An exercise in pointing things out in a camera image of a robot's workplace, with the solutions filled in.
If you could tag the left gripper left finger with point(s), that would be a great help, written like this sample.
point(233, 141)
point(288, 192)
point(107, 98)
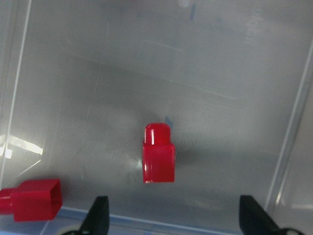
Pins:
point(97, 221)

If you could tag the red block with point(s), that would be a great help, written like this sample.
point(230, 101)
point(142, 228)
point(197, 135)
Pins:
point(32, 200)
point(158, 154)

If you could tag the clear plastic storage box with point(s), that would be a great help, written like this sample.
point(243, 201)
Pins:
point(81, 79)

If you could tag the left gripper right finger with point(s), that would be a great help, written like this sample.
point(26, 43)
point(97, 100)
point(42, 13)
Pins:
point(253, 220)

